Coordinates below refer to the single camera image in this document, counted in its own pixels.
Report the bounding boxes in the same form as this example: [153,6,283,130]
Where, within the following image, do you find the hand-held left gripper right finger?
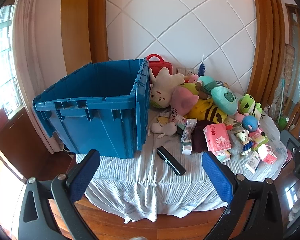
[201,151,282,240]

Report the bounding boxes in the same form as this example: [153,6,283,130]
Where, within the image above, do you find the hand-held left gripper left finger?
[18,149,101,240]

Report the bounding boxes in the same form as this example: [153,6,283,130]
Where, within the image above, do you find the blue and pink plush toy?
[242,115,260,132]

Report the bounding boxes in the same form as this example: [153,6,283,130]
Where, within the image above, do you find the blue plastic crate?
[32,58,150,159]

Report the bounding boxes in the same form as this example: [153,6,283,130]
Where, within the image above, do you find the wooden desktop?
[0,140,294,240]

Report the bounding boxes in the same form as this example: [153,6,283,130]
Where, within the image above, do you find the wooden chair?
[281,102,300,135]

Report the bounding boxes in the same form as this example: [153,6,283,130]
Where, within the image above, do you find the pink white box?
[258,144,279,164]

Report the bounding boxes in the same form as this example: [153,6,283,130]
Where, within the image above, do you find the pink green packet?
[248,129,269,144]

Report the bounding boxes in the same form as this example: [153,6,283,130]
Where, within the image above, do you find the green mop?
[275,79,289,130]

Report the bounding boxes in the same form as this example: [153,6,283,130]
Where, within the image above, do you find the grey slippers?
[288,185,300,220]

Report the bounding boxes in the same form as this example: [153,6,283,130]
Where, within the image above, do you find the grey fuzzy cloth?
[226,137,243,155]

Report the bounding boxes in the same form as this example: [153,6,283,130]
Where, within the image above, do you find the pink tissue pack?
[203,123,232,155]

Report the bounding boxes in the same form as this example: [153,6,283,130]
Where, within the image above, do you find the white flat box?
[245,151,260,173]

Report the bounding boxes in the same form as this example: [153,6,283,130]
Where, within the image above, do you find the small white green box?
[182,140,192,155]

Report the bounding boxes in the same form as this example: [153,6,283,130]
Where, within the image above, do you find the dark maroon cloth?
[191,120,216,153]

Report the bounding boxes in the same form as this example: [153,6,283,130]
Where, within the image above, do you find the small bear doll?
[232,126,254,155]

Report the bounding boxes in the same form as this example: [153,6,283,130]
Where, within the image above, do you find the black bag roll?
[157,146,187,177]

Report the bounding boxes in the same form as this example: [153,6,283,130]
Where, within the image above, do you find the green frog plush toy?
[238,94,264,120]

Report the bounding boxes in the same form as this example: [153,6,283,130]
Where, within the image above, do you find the clear packet with red print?
[181,119,198,142]

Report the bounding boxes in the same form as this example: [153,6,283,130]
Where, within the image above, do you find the white tablecloth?
[76,90,290,224]

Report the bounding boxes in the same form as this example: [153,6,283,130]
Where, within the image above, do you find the yellow bee plush toy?
[187,99,229,124]

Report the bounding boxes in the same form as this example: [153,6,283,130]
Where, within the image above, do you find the small colourful box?
[173,115,188,130]

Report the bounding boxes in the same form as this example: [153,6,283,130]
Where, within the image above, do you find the small white plush toy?
[150,121,178,138]

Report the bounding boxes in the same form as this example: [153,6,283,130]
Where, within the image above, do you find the white doodle-print pouch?
[165,107,180,120]

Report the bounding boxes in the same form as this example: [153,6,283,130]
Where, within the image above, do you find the teal round plush toy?
[211,86,238,114]

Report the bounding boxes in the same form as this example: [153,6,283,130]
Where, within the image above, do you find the yellow spotted plush toy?
[182,82,203,95]

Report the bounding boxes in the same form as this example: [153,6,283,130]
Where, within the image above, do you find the blue feather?
[198,54,206,77]

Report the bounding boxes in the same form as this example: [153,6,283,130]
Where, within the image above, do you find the red plastic toy case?
[146,54,173,77]

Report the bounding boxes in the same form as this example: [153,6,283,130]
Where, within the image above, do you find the beige curtain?
[11,0,73,154]

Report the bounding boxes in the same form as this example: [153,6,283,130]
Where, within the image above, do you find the window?
[0,4,23,120]

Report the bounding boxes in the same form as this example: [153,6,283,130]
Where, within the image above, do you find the wooden wall panel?
[61,0,108,75]
[247,0,286,103]

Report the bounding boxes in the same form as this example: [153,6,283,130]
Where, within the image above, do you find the wall socket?
[176,67,196,77]

